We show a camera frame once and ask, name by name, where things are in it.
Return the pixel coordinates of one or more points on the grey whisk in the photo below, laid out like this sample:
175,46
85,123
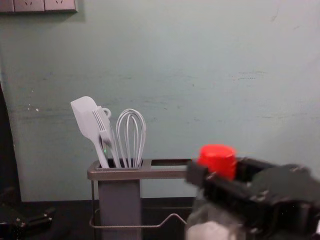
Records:
130,140

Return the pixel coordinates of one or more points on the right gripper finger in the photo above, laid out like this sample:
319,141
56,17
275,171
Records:
250,168
225,190

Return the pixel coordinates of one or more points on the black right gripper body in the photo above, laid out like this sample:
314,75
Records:
292,200

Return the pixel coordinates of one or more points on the black table cloth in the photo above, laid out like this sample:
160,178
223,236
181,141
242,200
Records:
72,222

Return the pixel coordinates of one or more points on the black rack with steel bars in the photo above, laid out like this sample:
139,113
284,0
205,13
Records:
162,173

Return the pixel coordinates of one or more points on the grey slotted utensil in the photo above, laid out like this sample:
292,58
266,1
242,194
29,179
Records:
103,125

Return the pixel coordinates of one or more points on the grey spatula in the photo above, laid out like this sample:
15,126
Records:
85,117

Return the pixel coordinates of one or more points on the grey utensil holder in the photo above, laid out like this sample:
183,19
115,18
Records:
120,205

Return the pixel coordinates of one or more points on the clear bottle with red cap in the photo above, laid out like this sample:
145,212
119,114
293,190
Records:
217,157

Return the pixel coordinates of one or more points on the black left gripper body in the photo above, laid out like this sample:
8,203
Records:
11,222

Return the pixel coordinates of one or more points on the grey wall socket panel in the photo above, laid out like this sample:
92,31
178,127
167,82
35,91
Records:
37,5

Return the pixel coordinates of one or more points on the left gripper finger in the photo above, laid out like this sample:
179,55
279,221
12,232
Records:
41,216

